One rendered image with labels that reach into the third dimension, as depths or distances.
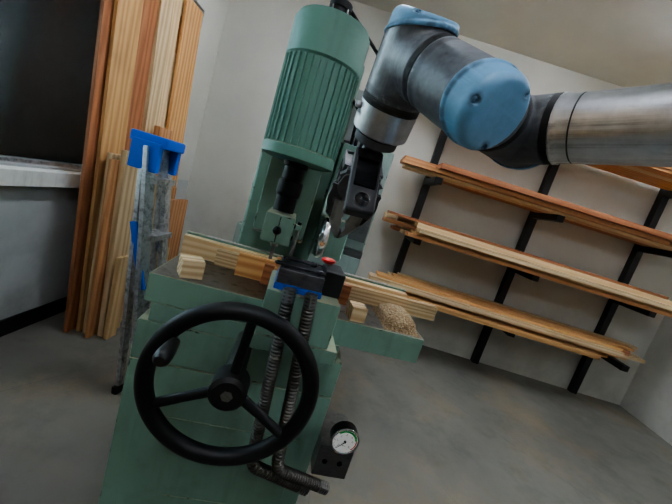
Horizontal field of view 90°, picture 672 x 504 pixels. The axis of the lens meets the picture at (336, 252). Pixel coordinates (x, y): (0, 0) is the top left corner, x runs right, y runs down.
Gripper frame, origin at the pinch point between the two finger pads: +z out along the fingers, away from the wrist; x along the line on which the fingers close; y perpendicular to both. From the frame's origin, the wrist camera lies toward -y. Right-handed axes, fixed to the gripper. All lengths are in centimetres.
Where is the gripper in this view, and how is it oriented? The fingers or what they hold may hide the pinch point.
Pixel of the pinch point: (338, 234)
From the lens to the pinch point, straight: 65.1
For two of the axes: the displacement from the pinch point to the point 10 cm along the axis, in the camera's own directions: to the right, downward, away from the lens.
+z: -3.1, 7.1, 6.3
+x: -9.5, -2.7, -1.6
